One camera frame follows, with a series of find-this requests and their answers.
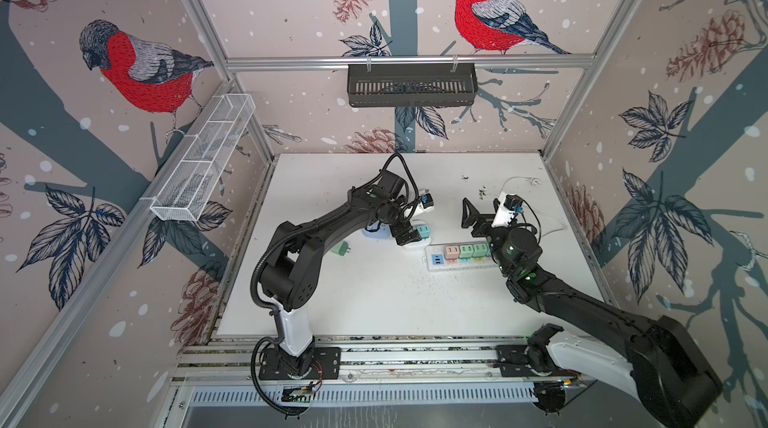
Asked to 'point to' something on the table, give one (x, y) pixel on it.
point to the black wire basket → (412, 84)
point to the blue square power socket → (383, 231)
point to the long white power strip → (436, 262)
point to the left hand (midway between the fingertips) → (413, 221)
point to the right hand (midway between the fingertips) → (477, 203)
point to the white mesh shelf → (200, 159)
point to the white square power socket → (419, 244)
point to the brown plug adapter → (452, 252)
